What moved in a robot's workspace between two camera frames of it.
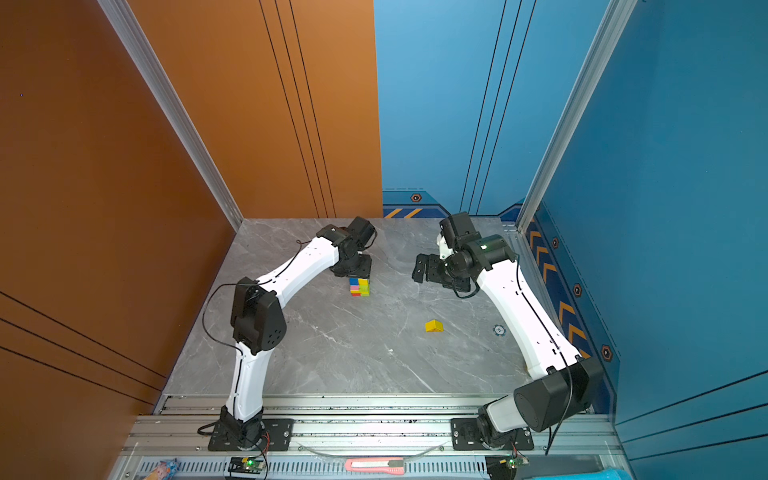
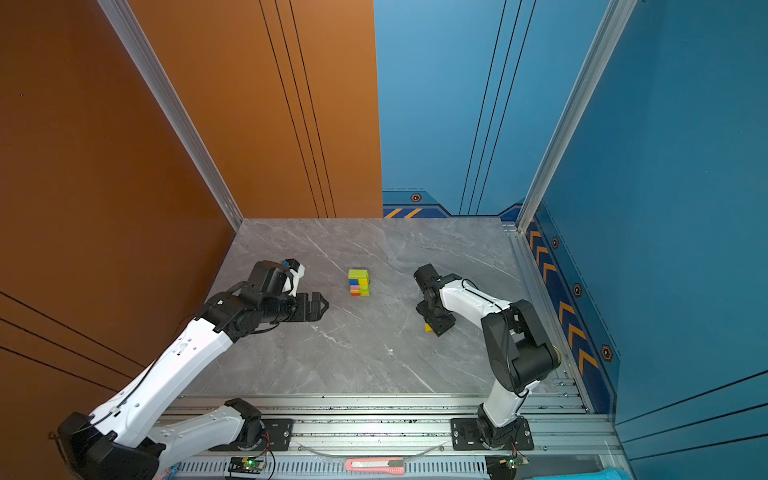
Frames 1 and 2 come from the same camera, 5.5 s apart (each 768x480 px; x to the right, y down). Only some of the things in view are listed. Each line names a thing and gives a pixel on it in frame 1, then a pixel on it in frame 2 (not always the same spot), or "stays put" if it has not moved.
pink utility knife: [391, 465] stays put
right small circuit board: [514, 462] stays put
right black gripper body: [443, 271] -> [438, 321]
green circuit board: [247, 465] stays put
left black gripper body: [360, 267] -> [297, 309]
